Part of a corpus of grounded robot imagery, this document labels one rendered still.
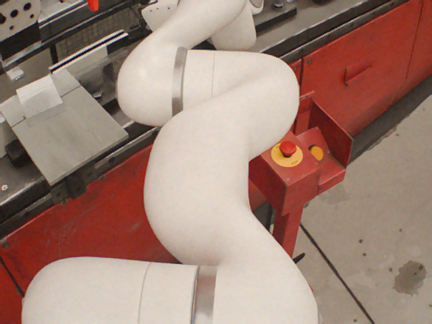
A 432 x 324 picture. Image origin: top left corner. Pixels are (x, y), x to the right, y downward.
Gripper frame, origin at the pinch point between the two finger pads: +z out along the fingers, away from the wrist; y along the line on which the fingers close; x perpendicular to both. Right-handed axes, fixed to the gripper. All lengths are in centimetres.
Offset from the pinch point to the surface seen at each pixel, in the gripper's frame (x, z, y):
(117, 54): 6.0, 3.4, -1.9
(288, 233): 4, -8, -69
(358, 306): -3, -12, -123
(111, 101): 14.2, 5.3, -8.9
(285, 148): 6.3, -22.8, -35.7
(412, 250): -33, -26, -131
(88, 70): 13.0, 6.8, 0.0
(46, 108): 29.2, 5.4, 3.2
